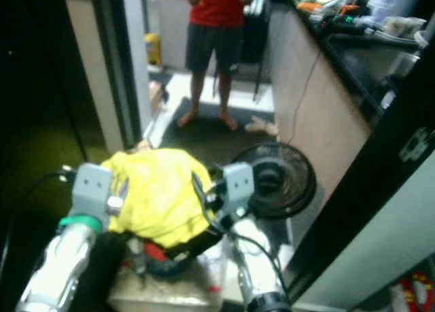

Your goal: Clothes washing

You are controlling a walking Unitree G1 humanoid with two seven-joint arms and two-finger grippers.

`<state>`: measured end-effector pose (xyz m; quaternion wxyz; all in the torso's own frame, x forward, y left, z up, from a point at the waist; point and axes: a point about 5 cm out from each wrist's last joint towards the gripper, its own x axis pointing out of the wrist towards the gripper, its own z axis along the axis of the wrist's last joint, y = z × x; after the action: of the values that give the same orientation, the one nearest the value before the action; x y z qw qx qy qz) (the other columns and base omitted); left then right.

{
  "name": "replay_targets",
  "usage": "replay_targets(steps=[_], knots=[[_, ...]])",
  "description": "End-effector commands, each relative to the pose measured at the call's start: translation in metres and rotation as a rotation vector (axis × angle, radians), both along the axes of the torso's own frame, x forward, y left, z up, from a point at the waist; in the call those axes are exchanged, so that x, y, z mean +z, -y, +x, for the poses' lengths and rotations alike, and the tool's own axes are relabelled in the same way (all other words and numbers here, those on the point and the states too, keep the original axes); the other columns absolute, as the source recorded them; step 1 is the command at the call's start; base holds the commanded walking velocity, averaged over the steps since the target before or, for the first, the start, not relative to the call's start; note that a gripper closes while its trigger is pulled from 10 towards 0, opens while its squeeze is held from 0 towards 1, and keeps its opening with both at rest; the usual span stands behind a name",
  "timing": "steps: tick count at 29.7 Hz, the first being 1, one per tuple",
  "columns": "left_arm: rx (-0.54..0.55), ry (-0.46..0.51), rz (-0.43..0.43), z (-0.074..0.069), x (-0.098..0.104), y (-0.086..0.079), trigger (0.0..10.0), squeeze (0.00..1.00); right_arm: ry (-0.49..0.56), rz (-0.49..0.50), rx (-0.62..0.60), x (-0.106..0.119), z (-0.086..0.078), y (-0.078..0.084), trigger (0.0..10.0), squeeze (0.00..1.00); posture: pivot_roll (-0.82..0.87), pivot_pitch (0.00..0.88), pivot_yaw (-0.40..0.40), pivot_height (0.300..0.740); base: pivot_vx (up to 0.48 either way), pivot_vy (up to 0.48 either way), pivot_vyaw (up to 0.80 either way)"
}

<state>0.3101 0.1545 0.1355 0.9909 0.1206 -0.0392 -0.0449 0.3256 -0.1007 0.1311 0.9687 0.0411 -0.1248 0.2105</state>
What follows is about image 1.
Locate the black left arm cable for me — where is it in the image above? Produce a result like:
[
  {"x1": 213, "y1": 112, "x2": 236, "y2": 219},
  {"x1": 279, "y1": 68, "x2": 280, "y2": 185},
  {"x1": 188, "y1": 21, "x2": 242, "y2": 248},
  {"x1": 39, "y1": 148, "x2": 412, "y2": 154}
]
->
[{"x1": 1, "y1": 165, "x2": 77, "y2": 258}]

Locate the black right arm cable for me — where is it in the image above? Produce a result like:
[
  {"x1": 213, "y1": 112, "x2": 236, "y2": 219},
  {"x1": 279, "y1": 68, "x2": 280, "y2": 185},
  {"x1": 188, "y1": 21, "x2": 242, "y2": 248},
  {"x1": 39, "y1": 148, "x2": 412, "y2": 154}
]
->
[{"x1": 211, "y1": 190, "x2": 288, "y2": 285}]

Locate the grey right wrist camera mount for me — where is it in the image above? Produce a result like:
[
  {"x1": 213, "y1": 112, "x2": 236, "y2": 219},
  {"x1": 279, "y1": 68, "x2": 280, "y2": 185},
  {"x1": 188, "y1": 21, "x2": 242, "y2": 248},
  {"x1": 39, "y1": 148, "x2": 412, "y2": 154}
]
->
[{"x1": 222, "y1": 162, "x2": 256, "y2": 207}]

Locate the yellow garment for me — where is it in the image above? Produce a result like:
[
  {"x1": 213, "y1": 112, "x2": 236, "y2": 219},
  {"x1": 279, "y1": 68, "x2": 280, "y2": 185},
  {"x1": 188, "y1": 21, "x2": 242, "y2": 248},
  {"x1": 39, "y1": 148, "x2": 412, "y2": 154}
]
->
[{"x1": 100, "y1": 148, "x2": 215, "y2": 249}]

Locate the white door frame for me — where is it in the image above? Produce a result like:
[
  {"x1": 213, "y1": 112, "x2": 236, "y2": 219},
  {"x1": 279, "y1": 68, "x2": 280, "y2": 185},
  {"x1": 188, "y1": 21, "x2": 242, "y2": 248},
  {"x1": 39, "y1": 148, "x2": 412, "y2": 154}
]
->
[{"x1": 121, "y1": 0, "x2": 154, "y2": 146}]

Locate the thin black power cord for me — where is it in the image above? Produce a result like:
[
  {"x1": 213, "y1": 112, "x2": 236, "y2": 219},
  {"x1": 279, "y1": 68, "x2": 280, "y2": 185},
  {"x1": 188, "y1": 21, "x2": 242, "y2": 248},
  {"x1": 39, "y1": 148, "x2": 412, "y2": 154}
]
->
[{"x1": 290, "y1": 50, "x2": 321, "y2": 144}]

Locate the yellow container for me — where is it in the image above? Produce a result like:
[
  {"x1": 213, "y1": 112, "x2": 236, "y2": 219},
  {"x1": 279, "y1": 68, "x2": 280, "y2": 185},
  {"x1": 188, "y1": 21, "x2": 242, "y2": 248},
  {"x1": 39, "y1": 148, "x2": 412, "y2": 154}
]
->
[{"x1": 145, "y1": 33, "x2": 162, "y2": 68}]

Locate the black hanging bag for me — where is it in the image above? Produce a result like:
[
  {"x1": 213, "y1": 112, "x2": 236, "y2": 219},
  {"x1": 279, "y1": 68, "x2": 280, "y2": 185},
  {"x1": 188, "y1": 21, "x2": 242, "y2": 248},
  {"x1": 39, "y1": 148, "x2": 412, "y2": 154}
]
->
[{"x1": 242, "y1": 0, "x2": 273, "y2": 102}]

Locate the red and white sticker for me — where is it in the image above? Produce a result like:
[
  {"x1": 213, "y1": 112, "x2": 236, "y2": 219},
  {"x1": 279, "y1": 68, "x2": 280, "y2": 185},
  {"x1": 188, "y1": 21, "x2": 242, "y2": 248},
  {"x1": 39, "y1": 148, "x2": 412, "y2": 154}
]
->
[{"x1": 390, "y1": 270, "x2": 435, "y2": 312}]

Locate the person in red shirt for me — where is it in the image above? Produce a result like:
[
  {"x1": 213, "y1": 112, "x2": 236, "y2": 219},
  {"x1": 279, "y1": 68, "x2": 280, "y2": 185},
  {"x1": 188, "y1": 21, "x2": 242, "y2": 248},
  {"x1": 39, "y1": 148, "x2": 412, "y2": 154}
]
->
[{"x1": 177, "y1": 0, "x2": 258, "y2": 132}]

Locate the pale cloth on floor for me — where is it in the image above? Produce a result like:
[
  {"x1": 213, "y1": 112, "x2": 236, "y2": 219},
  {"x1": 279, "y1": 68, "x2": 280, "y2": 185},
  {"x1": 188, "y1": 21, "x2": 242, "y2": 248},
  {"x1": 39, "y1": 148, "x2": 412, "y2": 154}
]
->
[{"x1": 245, "y1": 116, "x2": 279, "y2": 137}]

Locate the beige kitchen counter cabinet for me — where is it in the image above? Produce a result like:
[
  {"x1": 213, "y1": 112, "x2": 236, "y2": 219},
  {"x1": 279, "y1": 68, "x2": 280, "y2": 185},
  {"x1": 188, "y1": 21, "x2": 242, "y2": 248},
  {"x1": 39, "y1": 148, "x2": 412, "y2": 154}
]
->
[{"x1": 265, "y1": 3, "x2": 373, "y2": 204}]

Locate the white washing machine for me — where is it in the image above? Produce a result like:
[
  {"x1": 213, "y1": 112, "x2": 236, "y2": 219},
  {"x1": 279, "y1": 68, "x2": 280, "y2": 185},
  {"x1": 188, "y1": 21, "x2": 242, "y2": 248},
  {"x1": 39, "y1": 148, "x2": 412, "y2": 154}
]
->
[{"x1": 291, "y1": 159, "x2": 435, "y2": 312}]

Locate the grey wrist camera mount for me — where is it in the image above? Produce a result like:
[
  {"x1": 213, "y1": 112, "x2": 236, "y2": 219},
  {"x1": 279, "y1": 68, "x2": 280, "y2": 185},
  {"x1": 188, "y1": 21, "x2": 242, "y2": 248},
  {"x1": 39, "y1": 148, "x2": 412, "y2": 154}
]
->
[
  {"x1": 222, "y1": 162, "x2": 256, "y2": 207},
  {"x1": 71, "y1": 163, "x2": 116, "y2": 216}
]

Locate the red and dark clothing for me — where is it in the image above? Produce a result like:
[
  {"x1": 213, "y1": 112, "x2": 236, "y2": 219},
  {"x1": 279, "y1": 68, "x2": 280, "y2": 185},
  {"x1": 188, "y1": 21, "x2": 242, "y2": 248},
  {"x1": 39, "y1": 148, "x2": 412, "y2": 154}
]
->
[{"x1": 128, "y1": 224, "x2": 224, "y2": 280}]

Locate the dark floor mat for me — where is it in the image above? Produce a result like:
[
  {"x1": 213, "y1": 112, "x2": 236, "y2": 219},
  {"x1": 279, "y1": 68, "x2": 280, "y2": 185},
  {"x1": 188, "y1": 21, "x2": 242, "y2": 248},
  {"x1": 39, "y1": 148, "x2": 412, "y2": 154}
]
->
[{"x1": 159, "y1": 97, "x2": 279, "y2": 164}]

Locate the black electric fan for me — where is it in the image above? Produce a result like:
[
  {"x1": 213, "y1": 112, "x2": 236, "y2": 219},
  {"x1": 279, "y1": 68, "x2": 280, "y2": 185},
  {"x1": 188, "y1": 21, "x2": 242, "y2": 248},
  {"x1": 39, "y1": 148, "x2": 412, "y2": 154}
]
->
[{"x1": 228, "y1": 143, "x2": 317, "y2": 222}]

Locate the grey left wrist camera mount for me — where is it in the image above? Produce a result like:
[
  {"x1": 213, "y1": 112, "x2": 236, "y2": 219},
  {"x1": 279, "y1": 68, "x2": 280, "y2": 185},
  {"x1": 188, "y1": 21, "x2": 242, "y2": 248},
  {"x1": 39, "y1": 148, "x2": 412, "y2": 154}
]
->
[{"x1": 71, "y1": 163, "x2": 116, "y2": 216}]

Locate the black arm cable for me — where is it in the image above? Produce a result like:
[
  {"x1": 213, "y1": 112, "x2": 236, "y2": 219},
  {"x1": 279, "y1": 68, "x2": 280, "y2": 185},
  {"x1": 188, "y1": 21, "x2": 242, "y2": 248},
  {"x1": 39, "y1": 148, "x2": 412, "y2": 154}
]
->
[
  {"x1": 1, "y1": 165, "x2": 77, "y2": 258},
  {"x1": 211, "y1": 190, "x2": 288, "y2": 285}
]

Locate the black kitchen sink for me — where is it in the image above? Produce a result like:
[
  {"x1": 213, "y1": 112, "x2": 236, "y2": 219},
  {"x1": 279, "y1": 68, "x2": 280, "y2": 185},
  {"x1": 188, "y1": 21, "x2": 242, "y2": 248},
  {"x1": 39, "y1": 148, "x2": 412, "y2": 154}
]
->
[{"x1": 325, "y1": 32, "x2": 423, "y2": 112}]

